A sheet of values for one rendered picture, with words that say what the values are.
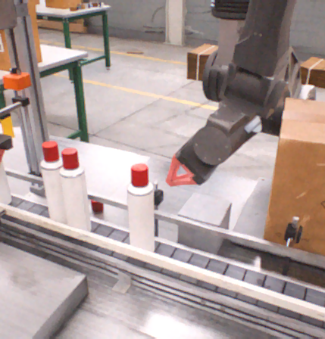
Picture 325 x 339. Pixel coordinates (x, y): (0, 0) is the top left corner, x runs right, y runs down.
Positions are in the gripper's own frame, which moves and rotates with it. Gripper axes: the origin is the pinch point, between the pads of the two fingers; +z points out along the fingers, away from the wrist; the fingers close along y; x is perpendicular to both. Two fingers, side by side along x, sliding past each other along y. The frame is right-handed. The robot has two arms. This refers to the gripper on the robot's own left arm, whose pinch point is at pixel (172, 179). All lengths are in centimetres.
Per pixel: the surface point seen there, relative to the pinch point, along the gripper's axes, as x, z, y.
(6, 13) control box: -49, 10, -10
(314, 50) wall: 44, 96, -528
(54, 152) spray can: -20.0, 16.8, 1.4
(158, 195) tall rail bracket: 1.6, 12.0, -7.2
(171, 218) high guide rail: 6.2, 8.8, -1.9
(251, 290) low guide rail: 23.7, 0.0, 5.3
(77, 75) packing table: -83, 134, -163
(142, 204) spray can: -0.3, 6.9, 3.3
